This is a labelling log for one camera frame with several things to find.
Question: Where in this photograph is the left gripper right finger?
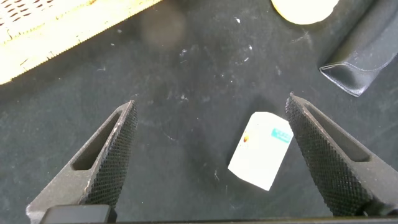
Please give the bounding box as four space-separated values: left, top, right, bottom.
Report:
285 92 398 217

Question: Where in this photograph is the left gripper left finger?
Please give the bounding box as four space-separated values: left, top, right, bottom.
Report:
26 100 139 224

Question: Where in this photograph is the black leather glasses case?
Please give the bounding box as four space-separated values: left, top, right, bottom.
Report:
319 0 398 98

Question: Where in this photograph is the yellow lemon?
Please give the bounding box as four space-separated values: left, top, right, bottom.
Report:
271 0 340 26

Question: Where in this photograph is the white box with green label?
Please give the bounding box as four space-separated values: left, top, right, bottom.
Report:
228 111 295 192

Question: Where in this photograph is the wicker basket with brown handles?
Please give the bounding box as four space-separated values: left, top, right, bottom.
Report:
0 0 163 85

